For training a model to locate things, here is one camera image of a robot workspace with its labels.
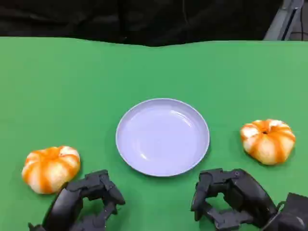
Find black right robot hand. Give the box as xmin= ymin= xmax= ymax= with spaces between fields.
xmin=191 ymin=168 xmax=279 ymax=231

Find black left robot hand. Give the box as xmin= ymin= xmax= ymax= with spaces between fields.
xmin=28 ymin=169 xmax=126 ymax=231

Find orange white toy bread roll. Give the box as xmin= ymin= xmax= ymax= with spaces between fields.
xmin=21 ymin=145 xmax=81 ymax=194
xmin=240 ymin=118 xmax=296 ymax=166

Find lilac plate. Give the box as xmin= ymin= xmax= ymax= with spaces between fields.
xmin=115 ymin=98 xmax=210 ymax=178

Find green table cloth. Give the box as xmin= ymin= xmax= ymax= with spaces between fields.
xmin=0 ymin=36 xmax=308 ymax=231

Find black backdrop cloth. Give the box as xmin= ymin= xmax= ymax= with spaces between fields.
xmin=0 ymin=0 xmax=284 ymax=48

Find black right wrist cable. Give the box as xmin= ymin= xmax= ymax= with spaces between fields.
xmin=276 ymin=201 xmax=287 ymax=214

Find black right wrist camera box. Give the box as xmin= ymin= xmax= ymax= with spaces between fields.
xmin=271 ymin=192 xmax=308 ymax=231

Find grey metal frame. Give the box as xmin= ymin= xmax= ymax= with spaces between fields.
xmin=263 ymin=0 xmax=308 ymax=41

